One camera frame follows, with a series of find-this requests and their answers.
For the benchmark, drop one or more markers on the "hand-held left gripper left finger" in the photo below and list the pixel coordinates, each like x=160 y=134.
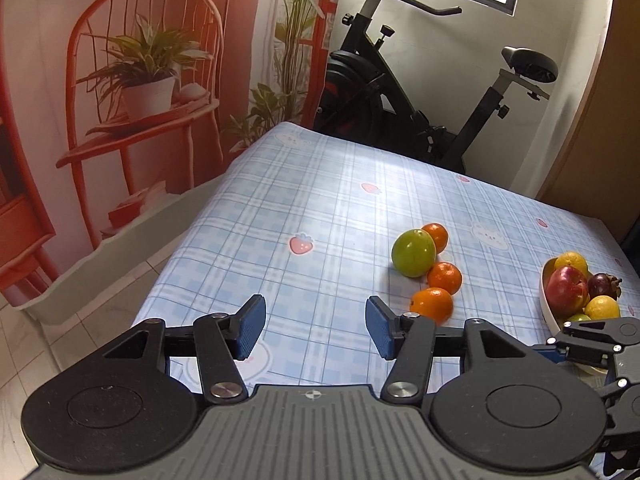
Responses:
x=250 y=330

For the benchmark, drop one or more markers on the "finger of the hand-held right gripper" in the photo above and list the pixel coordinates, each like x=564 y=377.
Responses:
x=622 y=400
x=590 y=342

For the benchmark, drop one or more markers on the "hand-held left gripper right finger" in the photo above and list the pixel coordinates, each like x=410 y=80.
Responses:
x=377 y=327

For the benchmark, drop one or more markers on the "lemon-yellow citrus fruit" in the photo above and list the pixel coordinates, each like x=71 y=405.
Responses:
x=602 y=306

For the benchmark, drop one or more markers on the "cream oval bowl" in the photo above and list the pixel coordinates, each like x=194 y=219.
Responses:
x=546 y=305

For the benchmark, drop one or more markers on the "small mandarin orange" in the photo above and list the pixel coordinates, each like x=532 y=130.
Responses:
x=445 y=277
x=436 y=236
x=432 y=305

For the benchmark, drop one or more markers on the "dark purple mangosteen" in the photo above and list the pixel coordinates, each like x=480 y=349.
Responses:
x=602 y=284

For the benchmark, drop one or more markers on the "yellow-orange citrus fruit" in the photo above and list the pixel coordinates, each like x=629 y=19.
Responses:
x=570 y=261

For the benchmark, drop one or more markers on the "small green fruit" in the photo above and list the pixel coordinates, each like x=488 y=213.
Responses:
x=580 y=317

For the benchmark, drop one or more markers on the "red apple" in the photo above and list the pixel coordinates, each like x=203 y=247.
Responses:
x=565 y=290

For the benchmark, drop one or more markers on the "large green fruit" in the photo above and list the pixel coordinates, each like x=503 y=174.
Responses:
x=413 y=252

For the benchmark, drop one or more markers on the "blue plaid tablecloth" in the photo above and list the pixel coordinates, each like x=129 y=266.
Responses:
x=325 y=200

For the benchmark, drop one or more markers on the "wooden door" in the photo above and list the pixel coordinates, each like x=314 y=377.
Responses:
x=600 y=160

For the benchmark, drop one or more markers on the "black exercise bike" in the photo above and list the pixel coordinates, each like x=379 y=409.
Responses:
x=360 y=90

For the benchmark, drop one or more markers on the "printed red chair backdrop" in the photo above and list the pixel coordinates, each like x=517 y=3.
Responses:
x=150 y=25

